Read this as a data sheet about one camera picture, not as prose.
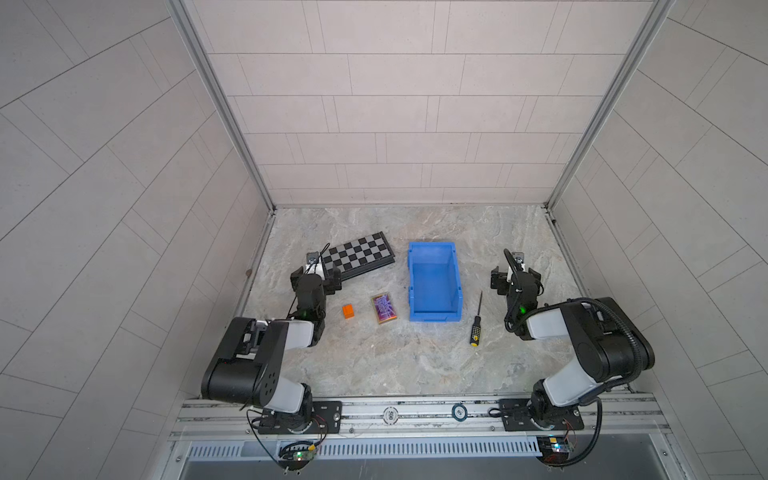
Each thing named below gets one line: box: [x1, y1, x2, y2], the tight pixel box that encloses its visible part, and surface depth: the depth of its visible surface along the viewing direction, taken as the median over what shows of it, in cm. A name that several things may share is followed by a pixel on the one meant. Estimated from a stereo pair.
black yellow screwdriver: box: [470, 291, 483, 347], surface depth 86 cm
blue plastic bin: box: [408, 242, 463, 323], surface depth 98 cm
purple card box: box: [371, 292, 398, 325], surface depth 90 cm
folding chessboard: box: [320, 231, 395, 280], surface depth 101 cm
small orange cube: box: [342, 304, 355, 319], surface depth 89 cm
